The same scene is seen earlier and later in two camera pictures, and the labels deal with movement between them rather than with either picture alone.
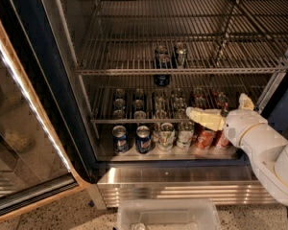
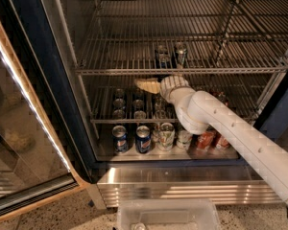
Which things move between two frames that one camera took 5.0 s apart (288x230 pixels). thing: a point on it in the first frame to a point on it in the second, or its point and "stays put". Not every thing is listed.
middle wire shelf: (206, 35) stays put
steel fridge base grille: (229, 184) stays put
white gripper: (241, 124) to (172, 84)
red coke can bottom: (204, 139) stays put
